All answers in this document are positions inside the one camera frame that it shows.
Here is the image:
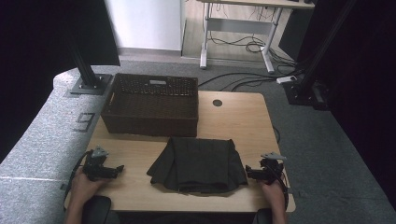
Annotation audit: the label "dark cloth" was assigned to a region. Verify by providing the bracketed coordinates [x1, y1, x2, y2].
[146, 136, 249, 195]

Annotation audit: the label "person's left hand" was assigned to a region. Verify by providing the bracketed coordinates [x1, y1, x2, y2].
[70, 167, 109, 203]

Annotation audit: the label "white partition panel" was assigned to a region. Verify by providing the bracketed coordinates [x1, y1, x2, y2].
[104, 0, 187, 52]

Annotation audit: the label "black cable tangle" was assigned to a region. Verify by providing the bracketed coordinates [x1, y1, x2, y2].
[207, 3, 297, 67]

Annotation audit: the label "black curtain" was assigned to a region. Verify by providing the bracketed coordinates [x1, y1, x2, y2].
[0, 0, 121, 163]
[297, 0, 396, 211]

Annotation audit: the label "person's leg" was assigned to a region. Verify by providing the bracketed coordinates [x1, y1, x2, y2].
[252, 207, 275, 224]
[81, 195, 113, 224]

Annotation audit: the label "white metal frame desk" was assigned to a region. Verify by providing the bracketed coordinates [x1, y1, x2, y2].
[198, 0, 316, 75]

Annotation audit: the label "white power strip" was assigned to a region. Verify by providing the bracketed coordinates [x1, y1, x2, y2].
[276, 75, 299, 85]

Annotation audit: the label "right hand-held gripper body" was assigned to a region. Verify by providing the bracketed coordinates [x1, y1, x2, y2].
[259, 151, 288, 185]

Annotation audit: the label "black metal stand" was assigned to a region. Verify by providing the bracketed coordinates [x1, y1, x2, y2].
[65, 38, 114, 96]
[281, 0, 358, 108]

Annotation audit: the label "brown woven basket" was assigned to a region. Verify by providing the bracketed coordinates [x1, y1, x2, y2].
[100, 73, 200, 138]

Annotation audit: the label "person's right hand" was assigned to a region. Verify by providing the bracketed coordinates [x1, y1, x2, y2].
[260, 179, 287, 207]

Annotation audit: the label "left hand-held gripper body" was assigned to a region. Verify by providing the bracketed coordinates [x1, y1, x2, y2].
[82, 146, 118, 182]

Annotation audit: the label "person's left leg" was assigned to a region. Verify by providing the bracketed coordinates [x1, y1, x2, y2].
[81, 195, 113, 224]

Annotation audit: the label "black floor cables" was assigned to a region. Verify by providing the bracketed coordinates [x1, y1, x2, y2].
[197, 69, 304, 93]

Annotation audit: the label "person's right leg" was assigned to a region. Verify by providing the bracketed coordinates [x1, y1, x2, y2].
[252, 207, 275, 224]

